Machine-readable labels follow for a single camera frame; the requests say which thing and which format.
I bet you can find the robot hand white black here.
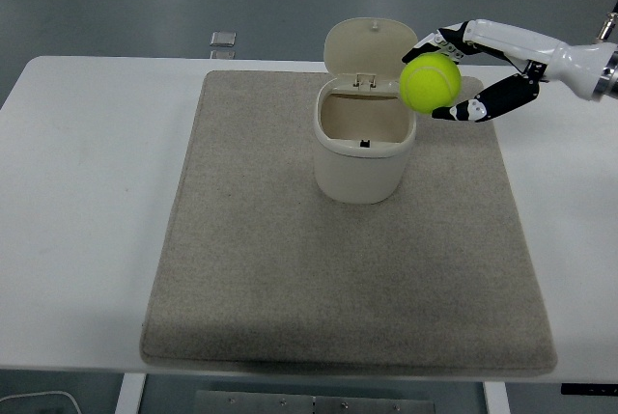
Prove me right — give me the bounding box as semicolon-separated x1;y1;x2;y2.
401;18;607;124

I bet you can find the yellow-green tennis ball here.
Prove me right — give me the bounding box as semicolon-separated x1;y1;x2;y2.
399;53;463;115

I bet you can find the cream bin box with lid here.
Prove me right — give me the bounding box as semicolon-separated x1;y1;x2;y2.
312;18;419;205

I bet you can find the beige grey felt mat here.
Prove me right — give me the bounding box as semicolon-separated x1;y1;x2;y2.
138;69;559;377

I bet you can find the black table control panel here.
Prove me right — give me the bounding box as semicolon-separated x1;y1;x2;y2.
559;383;618;396

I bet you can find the white table leg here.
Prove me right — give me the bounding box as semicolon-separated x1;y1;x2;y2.
114;373;147;414
482;381;508;414

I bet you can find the grey metal plate with screws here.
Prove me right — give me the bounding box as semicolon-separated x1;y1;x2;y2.
194;389;435;414

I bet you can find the white cable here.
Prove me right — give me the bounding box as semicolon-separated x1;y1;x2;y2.
0;390;81;414

